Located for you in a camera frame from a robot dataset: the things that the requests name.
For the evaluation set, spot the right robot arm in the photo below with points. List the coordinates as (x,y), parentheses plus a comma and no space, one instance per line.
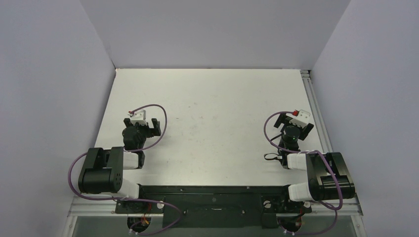
(328,177)

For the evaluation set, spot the aluminium rail frame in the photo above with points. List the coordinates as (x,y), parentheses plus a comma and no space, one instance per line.
(215,120)

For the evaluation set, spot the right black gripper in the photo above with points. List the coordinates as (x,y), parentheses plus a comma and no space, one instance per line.
(280,119)

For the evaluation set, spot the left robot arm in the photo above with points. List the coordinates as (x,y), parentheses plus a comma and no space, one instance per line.
(102,170)

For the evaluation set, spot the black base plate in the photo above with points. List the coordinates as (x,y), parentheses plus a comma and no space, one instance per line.
(218,206)

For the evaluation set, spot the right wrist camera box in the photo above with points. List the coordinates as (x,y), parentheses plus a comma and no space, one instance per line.
(298,118)

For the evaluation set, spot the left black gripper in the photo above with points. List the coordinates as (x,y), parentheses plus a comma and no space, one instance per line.
(151,132)

